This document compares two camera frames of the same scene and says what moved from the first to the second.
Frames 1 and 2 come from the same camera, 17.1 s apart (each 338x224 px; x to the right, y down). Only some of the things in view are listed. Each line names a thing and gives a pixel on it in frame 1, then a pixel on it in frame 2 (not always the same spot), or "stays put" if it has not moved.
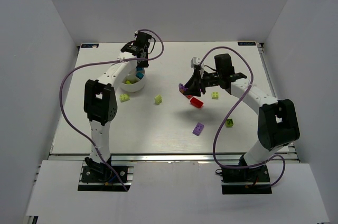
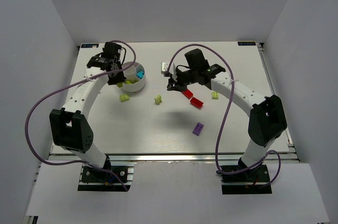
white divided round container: (134, 81) stays put
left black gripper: (142, 60) -> (116, 76)
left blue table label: (89, 45) stays put
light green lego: (215, 95) stays put
